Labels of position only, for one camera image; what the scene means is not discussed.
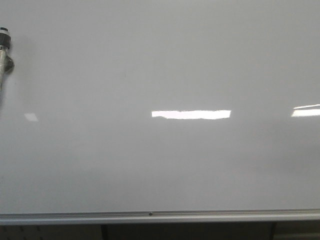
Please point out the white black whiteboard marker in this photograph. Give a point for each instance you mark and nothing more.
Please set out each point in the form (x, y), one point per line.
(6, 62)

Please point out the white whiteboard with aluminium frame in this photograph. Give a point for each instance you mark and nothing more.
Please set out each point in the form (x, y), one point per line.
(160, 111)

